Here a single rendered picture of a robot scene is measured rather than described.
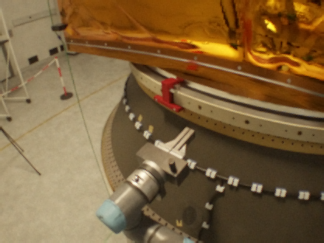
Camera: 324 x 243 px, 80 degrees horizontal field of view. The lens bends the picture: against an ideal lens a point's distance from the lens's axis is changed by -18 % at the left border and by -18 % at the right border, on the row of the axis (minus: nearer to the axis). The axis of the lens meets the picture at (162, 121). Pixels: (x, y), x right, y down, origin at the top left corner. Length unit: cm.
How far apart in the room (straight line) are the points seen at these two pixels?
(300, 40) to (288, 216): 55
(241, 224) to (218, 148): 28
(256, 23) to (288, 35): 9
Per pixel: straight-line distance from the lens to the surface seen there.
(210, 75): 77
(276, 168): 76
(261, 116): 67
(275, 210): 81
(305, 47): 61
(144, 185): 52
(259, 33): 61
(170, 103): 79
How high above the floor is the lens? 206
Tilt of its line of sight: 34 degrees down
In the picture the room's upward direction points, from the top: 5 degrees counter-clockwise
